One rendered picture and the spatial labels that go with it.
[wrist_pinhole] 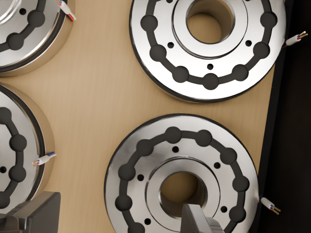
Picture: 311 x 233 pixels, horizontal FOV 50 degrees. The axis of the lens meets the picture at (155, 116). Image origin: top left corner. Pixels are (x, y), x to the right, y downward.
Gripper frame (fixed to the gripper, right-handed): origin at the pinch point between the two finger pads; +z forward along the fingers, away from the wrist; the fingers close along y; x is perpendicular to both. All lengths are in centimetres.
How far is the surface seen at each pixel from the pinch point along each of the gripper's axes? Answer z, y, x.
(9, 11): 8.0, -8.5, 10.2
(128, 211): 8.5, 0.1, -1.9
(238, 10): 7.8, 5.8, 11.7
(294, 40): 7.4, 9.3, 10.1
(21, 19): 8.4, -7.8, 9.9
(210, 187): 7.7, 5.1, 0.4
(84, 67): 11.5, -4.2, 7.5
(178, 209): 9.5, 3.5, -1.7
